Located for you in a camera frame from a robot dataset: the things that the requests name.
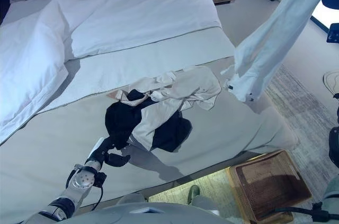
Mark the silver right robot leg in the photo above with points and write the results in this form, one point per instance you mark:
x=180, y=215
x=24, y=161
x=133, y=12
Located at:
x=204, y=201

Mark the pink patterned cloth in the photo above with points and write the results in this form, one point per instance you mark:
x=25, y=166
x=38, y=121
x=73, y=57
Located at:
x=124, y=99

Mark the grey textured area rug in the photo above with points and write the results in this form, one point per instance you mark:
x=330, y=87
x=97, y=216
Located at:
x=304, y=107

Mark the pale white garment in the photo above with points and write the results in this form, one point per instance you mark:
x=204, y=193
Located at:
x=270, y=41

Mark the silver robot leg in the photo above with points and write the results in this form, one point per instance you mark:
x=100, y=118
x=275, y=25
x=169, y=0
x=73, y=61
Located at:
x=131, y=198
x=204, y=201

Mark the white duvet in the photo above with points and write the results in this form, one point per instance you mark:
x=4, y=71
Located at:
x=34, y=57

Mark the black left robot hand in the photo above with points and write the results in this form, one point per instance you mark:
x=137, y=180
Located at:
x=96, y=150

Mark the small white chest label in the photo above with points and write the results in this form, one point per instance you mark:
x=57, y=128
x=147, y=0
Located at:
x=147, y=210

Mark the beige garment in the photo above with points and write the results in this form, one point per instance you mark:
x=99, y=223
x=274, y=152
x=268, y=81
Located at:
x=196, y=86

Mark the green right robot foot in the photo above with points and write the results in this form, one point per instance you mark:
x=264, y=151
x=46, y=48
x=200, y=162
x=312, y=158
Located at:
x=194, y=192

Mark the bed with grey bedspread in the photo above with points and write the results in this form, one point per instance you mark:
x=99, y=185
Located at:
x=66, y=134

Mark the silver left robot leg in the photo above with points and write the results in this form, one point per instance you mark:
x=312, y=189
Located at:
x=131, y=198

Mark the brown wicker basket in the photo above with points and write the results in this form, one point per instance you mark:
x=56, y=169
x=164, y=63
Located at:
x=265, y=181

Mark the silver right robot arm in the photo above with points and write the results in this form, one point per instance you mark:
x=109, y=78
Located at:
x=334, y=142

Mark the black garment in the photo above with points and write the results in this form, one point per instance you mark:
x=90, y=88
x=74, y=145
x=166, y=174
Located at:
x=119, y=120

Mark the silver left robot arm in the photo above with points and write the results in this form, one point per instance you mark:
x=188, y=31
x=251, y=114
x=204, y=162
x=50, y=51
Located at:
x=82, y=180

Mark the small grey floor mat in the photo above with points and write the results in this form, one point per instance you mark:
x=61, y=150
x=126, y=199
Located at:
x=332, y=79

